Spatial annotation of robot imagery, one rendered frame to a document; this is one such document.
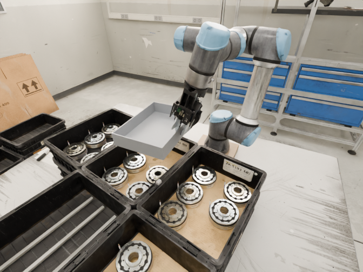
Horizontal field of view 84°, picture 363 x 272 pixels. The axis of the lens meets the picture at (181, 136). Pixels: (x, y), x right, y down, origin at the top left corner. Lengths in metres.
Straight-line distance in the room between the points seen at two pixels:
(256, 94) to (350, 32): 2.45
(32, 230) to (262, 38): 1.10
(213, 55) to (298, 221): 0.77
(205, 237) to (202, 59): 0.55
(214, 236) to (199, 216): 0.08
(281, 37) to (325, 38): 2.38
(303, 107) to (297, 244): 1.89
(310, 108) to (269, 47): 1.77
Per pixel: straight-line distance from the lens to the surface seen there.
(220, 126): 1.07
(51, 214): 0.91
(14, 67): 3.47
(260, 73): 0.98
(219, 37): 0.52
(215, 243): 0.74
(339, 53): 3.38
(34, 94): 3.53
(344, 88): 2.61
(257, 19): 3.31
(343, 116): 2.73
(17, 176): 1.37
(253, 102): 1.00
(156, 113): 0.91
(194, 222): 0.76
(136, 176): 0.91
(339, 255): 1.03
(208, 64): 0.54
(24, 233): 0.91
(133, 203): 0.70
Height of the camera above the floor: 1.48
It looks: 36 degrees down
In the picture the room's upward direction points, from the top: straight up
